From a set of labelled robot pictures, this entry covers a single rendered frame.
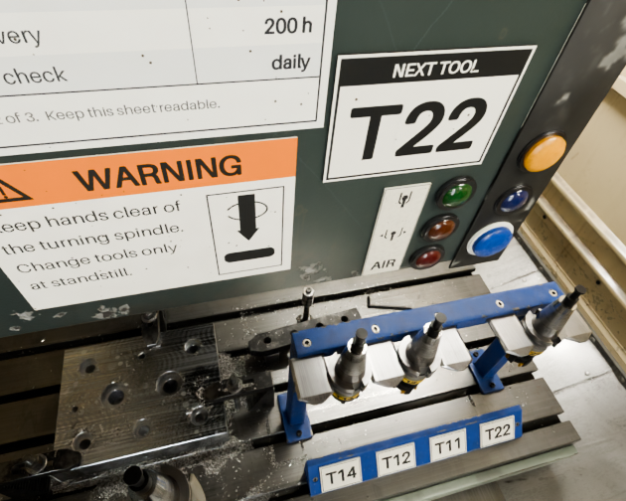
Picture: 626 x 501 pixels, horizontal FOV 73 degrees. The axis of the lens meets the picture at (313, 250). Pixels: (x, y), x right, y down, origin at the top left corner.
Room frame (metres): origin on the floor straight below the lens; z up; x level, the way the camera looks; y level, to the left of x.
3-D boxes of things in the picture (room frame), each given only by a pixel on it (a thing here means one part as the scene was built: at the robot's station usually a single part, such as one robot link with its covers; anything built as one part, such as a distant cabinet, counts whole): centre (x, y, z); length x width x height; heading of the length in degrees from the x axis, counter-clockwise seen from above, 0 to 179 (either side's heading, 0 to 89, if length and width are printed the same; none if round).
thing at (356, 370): (0.27, -0.07, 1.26); 0.04 x 0.04 x 0.07
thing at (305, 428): (0.30, 0.00, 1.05); 0.10 x 0.05 x 0.30; 20
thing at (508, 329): (0.36, -0.33, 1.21); 0.07 x 0.05 x 0.01; 20
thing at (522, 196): (0.22, -0.13, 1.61); 0.02 x 0.01 x 0.02; 110
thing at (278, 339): (0.47, -0.01, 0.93); 0.26 x 0.05 x 0.06; 115
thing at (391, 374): (0.29, -0.12, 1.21); 0.07 x 0.05 x 0.01; 20
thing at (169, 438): (0.29, 0.29, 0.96); 0.29 x 0.23 x 0.05; 110
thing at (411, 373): (0.30, -0.18, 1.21); 0.06 x 0.06 x 0.03
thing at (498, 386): (0.45, -0.42, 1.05); 0.10 x 0.05 x 0.30; 20
